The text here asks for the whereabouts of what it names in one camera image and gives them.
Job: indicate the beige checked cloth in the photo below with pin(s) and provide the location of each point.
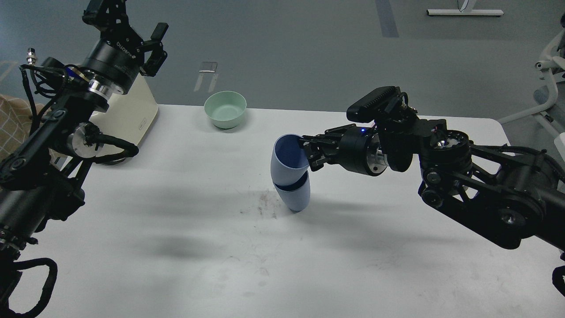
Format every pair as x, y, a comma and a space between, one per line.
15, 123

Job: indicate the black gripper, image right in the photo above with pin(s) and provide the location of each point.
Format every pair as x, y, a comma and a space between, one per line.
356, 149

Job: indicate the black wrist camera, image right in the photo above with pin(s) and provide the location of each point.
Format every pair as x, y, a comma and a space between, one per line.
375, 104

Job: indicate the cream white toaster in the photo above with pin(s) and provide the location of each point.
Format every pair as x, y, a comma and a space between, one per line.
128, 117

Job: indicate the green bowl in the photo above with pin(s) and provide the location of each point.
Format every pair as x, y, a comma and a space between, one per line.
226, 109

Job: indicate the blue cup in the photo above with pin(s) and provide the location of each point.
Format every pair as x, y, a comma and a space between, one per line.
297, 195
288, 160

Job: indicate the white stand base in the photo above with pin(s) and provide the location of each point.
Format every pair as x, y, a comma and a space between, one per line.
467, 8

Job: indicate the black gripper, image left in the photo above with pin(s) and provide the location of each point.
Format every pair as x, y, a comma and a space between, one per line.
121, 54

